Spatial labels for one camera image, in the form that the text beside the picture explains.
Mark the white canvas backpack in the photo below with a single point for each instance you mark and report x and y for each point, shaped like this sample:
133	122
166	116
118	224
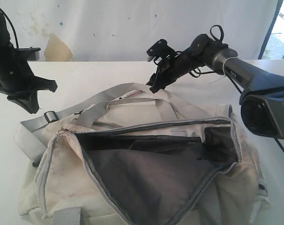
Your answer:
152	159

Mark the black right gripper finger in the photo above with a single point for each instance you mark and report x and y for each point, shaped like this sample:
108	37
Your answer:
154	88

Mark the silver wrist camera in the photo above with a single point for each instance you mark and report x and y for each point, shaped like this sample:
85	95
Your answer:
160	49
30	54

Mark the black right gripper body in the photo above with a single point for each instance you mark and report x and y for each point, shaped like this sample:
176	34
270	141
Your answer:
168	73

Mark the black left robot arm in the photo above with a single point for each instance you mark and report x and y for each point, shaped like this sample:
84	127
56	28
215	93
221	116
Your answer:
8	35

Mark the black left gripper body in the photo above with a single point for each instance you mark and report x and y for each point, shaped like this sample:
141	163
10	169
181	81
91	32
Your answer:
16	75

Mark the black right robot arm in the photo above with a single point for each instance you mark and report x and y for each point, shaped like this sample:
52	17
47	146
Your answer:
262	98

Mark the black capped white marker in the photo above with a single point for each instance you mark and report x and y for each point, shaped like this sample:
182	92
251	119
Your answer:
130	94

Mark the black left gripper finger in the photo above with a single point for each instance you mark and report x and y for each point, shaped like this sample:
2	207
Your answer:
27	100

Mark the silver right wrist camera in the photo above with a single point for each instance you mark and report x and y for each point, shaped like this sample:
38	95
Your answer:
160	49

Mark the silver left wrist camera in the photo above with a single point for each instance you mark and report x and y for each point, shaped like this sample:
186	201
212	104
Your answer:
30	54

